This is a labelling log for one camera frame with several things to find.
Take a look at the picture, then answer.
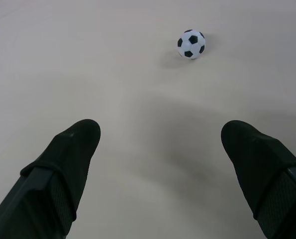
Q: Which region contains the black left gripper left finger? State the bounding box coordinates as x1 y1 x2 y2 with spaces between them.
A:
0 119 101 239

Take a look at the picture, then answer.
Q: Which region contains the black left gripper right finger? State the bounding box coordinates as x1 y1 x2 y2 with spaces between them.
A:
220 120 296 239

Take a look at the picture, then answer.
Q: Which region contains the small black-white soccer ball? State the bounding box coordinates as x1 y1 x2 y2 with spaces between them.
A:
177 29 206 60

